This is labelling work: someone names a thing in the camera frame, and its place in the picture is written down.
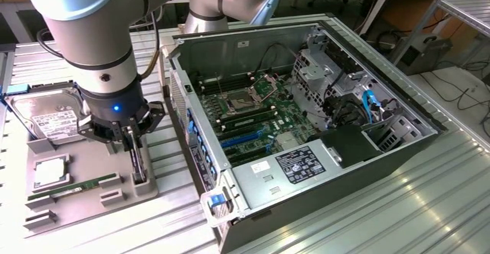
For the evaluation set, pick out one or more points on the installed RAM stick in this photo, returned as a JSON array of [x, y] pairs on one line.
[[247, 121]]

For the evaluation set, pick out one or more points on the black plastic air duct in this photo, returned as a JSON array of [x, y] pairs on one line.
[[350, 146]]

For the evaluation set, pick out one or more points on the black open PC case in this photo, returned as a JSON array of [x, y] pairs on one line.
[[345, 196]]

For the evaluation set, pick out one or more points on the small silver heatsink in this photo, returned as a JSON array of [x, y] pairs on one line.
[[290, 140]]

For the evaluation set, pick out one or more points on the thin locking lever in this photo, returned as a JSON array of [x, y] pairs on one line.
[[221, 85]]

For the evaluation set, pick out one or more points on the aluminium frame table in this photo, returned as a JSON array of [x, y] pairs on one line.
[[460, 10]]

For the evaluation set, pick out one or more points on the blue plastic connector block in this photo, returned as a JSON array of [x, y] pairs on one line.
[[18, 89]]

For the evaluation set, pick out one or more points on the green motherboard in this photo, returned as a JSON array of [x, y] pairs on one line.
[[265, 122]]

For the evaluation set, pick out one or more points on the green RAM stick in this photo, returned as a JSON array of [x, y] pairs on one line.
[[72, 187]]

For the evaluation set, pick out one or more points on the silver hard disk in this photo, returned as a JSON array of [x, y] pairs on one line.
[[46, 116]]

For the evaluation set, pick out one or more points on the CPU socket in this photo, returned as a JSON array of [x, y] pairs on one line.
[[243, 102]]

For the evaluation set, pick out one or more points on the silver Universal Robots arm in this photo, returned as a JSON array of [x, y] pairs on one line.
[[88, 21]]

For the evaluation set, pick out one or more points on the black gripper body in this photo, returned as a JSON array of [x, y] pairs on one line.
[[115, 105]]

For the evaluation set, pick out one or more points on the blue case latch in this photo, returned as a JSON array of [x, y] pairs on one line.
[[215, 201]]

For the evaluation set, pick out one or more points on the metal socket cover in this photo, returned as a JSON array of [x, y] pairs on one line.
[[263, 84]]

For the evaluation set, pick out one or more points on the grey parts rack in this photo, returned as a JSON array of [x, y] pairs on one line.
[[88, 185]]

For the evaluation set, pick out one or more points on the metal disk bay cage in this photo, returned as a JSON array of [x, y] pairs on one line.
[[325, 76]]

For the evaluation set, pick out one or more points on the silver power supply unit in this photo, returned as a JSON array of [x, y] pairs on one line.
[[267, 179]]

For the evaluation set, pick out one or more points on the grey box device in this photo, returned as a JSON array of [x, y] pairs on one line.
[[420, 54]]

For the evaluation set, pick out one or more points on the silver CPU chip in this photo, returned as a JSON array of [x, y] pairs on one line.
[[50, 173]]

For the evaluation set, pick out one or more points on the blue expansion slot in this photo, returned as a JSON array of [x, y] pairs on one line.
[[239, 139]]

